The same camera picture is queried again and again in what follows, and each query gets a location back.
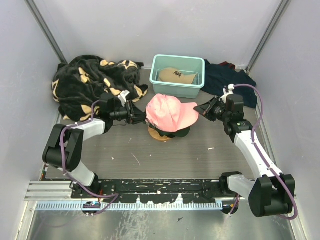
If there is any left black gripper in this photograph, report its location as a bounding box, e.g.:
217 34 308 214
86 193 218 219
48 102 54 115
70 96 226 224
110 100 151 125

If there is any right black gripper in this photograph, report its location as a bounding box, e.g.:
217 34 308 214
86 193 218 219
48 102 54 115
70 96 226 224
193 96 230 123

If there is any wooden hat stand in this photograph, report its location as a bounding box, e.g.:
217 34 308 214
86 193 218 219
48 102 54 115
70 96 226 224
148 126 174 142

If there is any navy blue sweater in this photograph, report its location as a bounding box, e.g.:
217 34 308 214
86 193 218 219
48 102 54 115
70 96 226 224
201 60 258 109

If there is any green baseball cap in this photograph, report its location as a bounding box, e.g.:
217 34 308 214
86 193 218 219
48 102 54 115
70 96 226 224
148 124 191 138

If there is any pink baseball cap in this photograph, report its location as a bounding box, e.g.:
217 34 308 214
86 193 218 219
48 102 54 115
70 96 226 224
145 93 199 133

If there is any teal plastic bin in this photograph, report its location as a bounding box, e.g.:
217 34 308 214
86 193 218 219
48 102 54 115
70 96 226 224
149 54 205 99

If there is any tan baseball cap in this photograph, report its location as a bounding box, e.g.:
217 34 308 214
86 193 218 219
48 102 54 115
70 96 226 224
158 67 198 85

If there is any black floral fleece blanket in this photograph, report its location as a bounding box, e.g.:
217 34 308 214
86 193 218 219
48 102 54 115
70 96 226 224
51 55 149 122

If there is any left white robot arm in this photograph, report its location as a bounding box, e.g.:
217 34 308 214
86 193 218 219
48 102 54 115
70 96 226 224
42 90 147 198

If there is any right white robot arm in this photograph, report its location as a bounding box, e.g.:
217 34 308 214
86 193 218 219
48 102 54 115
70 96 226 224
194 94 297 218

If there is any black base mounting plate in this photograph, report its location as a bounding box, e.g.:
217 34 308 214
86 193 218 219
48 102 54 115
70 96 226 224
70 178 250 204

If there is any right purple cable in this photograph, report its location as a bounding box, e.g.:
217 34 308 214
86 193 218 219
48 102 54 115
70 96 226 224
228 83 299 221

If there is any right aluminium corner post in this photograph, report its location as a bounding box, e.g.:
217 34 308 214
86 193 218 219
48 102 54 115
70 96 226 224
245 0 292 73

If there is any aluminium corner post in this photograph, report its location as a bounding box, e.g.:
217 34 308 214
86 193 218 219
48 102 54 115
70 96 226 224
245 0 292 73
24 0 67 63

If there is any white slotted cable duct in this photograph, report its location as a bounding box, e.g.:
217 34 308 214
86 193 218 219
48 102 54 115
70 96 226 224
35 200 223 212

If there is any left aluminium corner post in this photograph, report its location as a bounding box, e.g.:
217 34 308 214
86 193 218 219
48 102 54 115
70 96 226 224
24 0 67 63

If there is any aluminium front rail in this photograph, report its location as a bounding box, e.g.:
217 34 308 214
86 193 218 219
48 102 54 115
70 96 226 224
24 178 298 201

